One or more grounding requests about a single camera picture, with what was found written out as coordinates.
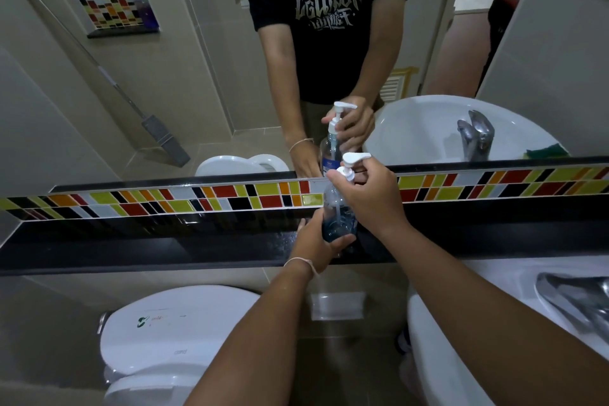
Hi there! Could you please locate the white wash basin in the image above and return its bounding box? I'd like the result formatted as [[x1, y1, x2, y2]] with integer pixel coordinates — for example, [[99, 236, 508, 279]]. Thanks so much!
[[406, 256, 609, 406]]

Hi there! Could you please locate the chrome faucet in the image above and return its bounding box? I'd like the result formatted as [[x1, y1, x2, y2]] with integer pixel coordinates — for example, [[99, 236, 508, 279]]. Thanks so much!
[[535, 272, 609, 345]]

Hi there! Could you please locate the clear pump bottle blue liquid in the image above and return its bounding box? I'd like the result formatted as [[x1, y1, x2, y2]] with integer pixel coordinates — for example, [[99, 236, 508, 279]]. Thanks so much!
[[322, 152, 372, 244]]

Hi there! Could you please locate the person's right hand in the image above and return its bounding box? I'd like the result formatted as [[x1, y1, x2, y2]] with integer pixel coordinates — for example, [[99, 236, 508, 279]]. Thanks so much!
[[326, 157, 411, 241]]

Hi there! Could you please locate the large wall mirror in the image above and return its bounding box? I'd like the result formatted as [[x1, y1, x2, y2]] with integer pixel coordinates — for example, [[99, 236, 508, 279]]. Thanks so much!
[[0, 0, 609, 193]]

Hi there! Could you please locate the black stone ledge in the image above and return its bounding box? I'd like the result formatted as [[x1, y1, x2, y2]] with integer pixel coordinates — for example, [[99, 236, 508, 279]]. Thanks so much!
[[0, 195, 609, 277]]

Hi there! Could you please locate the person's left hand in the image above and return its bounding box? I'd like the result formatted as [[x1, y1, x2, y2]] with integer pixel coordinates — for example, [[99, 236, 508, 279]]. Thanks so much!
[[285, 208, 357, 274]]

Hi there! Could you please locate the person's right forearm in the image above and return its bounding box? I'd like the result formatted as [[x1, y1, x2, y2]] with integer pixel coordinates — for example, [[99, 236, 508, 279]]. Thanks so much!
[[381, 222, 609, 406]]

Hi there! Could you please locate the white string wristband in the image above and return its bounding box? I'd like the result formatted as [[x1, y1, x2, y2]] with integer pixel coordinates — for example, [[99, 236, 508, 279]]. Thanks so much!
[[284, 257, 320, 277]]

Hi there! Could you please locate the person's left forearm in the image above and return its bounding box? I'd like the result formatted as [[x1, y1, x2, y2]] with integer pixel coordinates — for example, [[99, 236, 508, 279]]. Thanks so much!
[[185, 259, 318, 406]]

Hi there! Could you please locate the white toilet seat lid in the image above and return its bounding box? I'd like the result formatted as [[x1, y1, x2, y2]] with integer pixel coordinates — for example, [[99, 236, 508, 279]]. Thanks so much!
[[103, 369, 206, 406]]

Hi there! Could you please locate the white wall plate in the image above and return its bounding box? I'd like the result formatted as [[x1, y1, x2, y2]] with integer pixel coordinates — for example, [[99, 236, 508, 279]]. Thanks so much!
[[310, 292, 366, 322]]

